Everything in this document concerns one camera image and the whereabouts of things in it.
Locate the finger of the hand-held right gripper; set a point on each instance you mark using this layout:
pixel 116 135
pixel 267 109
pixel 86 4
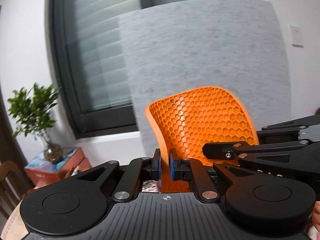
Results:
pixel 287 124
pixel 217 150

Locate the person's right forearm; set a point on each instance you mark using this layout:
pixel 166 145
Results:
pixel 316 212

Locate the white wall switch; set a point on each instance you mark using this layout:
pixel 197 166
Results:
pixel 296 36

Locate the brown wooden chair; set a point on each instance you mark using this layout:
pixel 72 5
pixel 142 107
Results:
pixel 7 180

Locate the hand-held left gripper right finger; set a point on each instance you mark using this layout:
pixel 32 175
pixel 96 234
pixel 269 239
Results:
pixel 172 166

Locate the potted green plant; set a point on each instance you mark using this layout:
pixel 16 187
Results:
pixel 32 110

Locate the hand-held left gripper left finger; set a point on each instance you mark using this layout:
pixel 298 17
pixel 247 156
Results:
pixel 157 166

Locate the dark framed window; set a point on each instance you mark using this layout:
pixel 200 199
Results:
pixel 100 55

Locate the grey felt board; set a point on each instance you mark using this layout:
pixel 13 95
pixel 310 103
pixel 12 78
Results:
pixel 200 50

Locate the reddish brown gift box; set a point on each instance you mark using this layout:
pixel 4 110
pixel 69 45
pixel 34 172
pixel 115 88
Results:
pixel 62 167

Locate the orange honeycomb silicone mat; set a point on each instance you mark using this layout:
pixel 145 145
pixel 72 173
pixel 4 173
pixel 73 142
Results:
pixel 207 120

